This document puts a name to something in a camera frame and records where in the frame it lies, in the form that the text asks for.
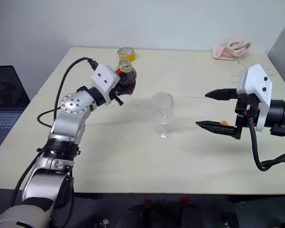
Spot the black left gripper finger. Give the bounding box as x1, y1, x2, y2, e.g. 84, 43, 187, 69
117, 83, 135, 96

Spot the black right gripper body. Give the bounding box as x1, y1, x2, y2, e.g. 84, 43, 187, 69
235, 93, 261, 129

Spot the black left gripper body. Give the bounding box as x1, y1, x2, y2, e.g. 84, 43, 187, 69
108, 86, 124, 106

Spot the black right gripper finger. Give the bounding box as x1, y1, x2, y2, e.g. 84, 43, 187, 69
204, 88, 238, 101
195, 120, 243, 140

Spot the glass bottle with dark drink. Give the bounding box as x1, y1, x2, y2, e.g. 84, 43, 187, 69
113, 59, 139, 96

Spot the clear wine glass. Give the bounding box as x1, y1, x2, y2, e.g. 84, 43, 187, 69
151, 92, 175, 141

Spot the yellow tape roll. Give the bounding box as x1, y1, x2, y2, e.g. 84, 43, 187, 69
116, 47, 137, 63

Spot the pink cloth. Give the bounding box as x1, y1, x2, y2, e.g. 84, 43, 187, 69
212, 41, 252, 61

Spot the grey laptop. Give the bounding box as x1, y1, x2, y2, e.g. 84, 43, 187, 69
0, 65, 31, 152

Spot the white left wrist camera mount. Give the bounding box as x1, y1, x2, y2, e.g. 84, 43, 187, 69
90, 63, 121, 106

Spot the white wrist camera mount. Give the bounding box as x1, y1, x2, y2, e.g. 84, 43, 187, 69
236, 64, 274, 132
90, 63, 121, 106

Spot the thin wire clothes hanger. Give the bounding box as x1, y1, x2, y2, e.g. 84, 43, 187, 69
231, 57, 280, 84

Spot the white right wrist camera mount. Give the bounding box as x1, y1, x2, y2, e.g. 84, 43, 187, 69
236, 64, 274, 132

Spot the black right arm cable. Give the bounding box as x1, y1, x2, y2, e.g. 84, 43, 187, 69
245, 104, 285, 172

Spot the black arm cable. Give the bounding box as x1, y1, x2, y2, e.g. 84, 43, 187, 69
37, 57, 101, 130
245, 104, 285, 172

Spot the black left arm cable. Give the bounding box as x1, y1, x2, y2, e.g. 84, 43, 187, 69
37, 57, 101, 130

